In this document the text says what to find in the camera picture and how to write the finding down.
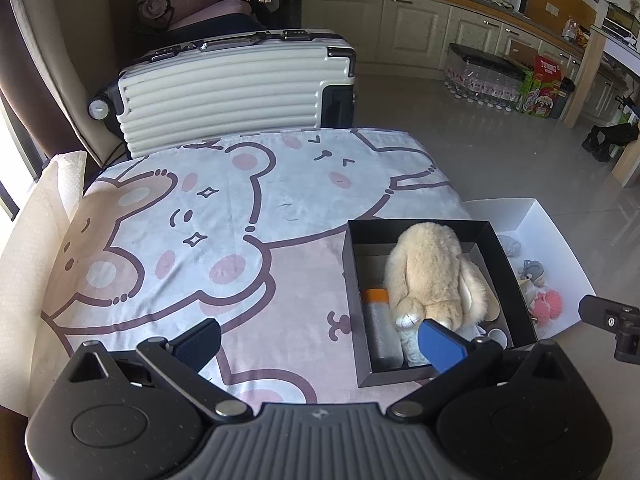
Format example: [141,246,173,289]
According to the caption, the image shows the small grey toy charm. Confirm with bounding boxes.
[517,259,546,286]

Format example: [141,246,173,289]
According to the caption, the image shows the bear printed blanket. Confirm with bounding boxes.
[32,127,473,461]

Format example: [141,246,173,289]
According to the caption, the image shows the white ribbed suitcase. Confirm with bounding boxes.
[87,30,358,158]

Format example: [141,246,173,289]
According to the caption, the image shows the black waste bin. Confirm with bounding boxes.
[550,77,577,120]

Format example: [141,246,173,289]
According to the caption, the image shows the green and red carton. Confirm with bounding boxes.
[517,55,565,118]

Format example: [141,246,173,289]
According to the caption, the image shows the knotted white cloth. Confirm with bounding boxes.
[397,320,486,367]

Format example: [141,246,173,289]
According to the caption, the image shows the pink fuzzy ball charm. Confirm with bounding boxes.
[530,289,564,323]

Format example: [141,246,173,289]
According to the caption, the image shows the brown curtain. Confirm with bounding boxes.
[0,0,76,181]

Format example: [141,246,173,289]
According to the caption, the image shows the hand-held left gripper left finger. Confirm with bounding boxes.
[47,317,253,423]

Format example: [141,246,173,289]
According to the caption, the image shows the light wooden table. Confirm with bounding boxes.
[565,0,640,188]

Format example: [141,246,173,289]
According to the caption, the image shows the brown cardboard carton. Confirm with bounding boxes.
[507,40,543,73]

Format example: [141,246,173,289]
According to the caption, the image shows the pack of water bottles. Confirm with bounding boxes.
[444,42,533,111]

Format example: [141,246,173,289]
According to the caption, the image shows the white cardboard box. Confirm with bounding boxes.
[462,197,597,341]

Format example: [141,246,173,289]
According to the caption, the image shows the white embossed paper sheet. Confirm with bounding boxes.
[0,150,88,416]

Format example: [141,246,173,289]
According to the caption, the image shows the black cardboard box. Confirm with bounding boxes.
[342,218,538,388]

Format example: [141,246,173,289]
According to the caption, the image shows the cream kitchen cabinets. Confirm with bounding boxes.
[295,0,640,126]

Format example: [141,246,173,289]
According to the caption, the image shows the colourful snack packets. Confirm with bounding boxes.
[562,17,593,43]

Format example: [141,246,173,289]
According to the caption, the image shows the grey bottle orange cap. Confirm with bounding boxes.
[362,287,405,368]

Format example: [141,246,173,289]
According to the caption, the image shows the cream plush rabbit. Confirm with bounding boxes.
[382,222,493,333]

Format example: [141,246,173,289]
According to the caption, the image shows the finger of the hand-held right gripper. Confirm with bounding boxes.
[578,295,640,363]

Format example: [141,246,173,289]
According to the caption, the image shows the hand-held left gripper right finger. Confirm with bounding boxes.
[387,317,578,421]

